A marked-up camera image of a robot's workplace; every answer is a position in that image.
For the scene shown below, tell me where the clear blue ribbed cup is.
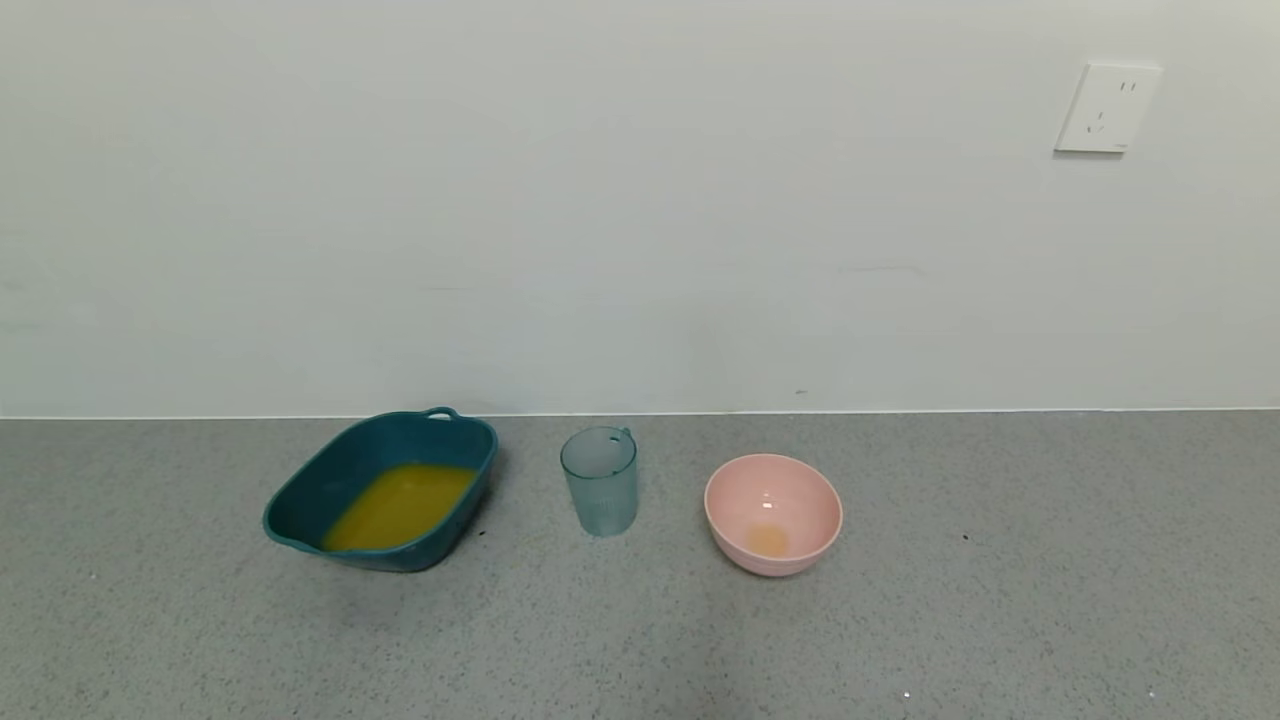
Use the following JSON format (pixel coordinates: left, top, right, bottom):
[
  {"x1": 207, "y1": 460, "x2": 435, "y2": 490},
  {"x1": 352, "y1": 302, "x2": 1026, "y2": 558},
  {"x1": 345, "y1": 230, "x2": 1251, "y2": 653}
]
[{"x1": 560, "y1": 426, "x2": 639, "y2": 538}]

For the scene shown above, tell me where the yellow orange juice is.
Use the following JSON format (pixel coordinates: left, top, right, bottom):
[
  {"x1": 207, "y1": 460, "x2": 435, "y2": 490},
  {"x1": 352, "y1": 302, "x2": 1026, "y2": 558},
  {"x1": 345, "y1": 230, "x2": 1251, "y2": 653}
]
[{"x1": 320, "y1": 462, "x2": 479, "y2": 553}]

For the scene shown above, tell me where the pink bowl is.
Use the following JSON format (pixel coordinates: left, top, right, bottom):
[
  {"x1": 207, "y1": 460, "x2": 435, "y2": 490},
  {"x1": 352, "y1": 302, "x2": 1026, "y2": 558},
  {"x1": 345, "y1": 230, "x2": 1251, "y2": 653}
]
[{"x1": 704, "y1": 453, "x2": 844, "y2": 578}]

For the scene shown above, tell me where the dark teal plastic tray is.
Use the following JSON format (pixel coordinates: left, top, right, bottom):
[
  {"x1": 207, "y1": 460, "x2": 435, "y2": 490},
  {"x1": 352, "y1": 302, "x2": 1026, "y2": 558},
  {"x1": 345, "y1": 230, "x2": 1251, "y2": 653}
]
[{"x1": 262, "y1": 407, "x2": 499, "y2": 573}]

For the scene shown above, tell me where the white wall socket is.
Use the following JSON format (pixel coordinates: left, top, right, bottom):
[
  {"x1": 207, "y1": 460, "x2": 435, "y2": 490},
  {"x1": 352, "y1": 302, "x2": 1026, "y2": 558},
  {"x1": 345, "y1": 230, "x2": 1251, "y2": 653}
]
[{"x1": 1054, "y1": 62, "x2": 1164, "y2": 154}]

